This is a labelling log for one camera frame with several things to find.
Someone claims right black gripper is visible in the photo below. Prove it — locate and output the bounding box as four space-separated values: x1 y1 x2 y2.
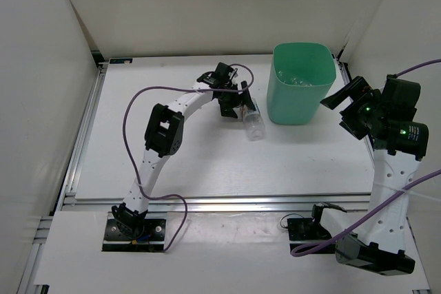
320 76 386 140

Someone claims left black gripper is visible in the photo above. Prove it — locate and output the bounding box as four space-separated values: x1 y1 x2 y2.
217 81 255 118

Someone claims clear bottle with orange label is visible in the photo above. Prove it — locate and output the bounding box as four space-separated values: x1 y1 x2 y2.
240 98 265 141

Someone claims clear unlabelled plastic bottle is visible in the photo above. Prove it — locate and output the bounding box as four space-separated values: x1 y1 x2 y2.
276 70 313 87

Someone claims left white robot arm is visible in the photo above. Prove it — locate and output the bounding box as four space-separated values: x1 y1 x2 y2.
112 67 254 239

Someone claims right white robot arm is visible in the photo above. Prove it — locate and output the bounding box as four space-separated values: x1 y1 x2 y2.
321 75 429 276

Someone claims green plastic bin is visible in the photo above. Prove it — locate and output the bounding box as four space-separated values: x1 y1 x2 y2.
266 42 336 125

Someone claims left camera black box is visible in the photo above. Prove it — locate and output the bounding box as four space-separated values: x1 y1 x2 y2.
212 62 237 85

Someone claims camera black box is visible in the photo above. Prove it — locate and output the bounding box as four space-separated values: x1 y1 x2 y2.
381 75 421 121
212 62 237 85

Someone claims right camera black box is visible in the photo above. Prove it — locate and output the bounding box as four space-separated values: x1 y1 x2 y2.
381 75 421 121

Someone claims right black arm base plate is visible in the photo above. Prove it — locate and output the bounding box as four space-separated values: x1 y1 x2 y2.
279 213 331 251

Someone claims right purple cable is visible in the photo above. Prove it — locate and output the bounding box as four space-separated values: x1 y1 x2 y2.
291 61 441 257

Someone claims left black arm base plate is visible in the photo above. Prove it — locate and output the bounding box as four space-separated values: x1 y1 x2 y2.
101 218 166 253

